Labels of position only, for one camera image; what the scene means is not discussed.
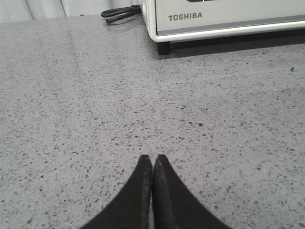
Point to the black oven foot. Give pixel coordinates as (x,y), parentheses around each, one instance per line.
(163,48)

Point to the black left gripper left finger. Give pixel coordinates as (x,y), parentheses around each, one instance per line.
(130,208)

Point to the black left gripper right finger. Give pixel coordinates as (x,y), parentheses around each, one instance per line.
(174,207)

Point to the white Toshiba toaster oven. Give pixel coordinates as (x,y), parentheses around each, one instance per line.
(185,20)

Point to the white curtain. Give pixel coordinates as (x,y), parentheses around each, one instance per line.
(25,10)

